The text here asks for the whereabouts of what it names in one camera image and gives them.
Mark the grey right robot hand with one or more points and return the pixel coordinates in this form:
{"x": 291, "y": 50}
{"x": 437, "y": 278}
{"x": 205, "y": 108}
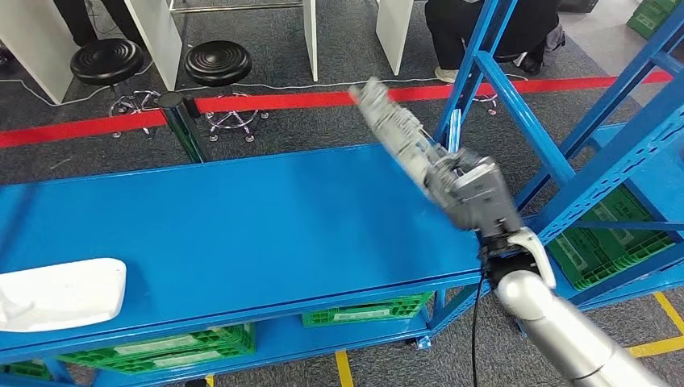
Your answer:
{"x": 475, "y": 197}

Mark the silver wheel hubcap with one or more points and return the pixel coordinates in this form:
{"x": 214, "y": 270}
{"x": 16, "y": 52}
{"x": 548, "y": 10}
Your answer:
{"x": 398, "y": 128}

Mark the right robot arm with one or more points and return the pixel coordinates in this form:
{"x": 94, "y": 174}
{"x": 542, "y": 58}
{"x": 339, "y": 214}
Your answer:
{"x": 561, "y": 331}

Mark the blue metal shelf unit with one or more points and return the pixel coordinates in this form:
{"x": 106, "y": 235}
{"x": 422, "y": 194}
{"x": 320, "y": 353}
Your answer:
{"x": 240, "y": 224}
{"x": 604, "y": 176}

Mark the white plastic cover part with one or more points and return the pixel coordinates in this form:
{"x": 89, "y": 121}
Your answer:
{"x": 64, "y": 294}

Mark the chrome stool base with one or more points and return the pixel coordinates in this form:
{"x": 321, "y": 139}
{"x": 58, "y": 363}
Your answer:
{"x": 485, "y": 102}

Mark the person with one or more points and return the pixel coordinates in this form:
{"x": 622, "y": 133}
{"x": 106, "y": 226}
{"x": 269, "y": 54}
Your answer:
{"x": 80, "y": 21}
{"x": 481, "y": 32}

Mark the white desk side panel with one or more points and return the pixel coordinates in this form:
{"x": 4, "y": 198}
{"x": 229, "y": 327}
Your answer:
{"x": 155, "y": 37}
{"x": 394, "y": 32}
{"x": 32, "y": 42}
{"x": 311, "y": 37}

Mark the yellow floor tape square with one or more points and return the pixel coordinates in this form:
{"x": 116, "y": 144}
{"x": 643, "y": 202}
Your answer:
{"x": 344, "y": 371}

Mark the black round stool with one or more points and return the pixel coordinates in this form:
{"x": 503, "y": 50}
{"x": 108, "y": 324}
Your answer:
{"x": 107, "y": 61}
{"x": 218, "y": 63}

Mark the chrome desk crossbar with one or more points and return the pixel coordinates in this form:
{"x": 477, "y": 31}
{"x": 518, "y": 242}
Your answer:
{"x": 235, "y": 7}

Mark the red barrier belt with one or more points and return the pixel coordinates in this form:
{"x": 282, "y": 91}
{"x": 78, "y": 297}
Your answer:
{"x": 80, "y": 128}

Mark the black stanchion post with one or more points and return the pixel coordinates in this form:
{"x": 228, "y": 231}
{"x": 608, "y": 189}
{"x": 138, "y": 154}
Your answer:
{"x": 181, "y": 128}

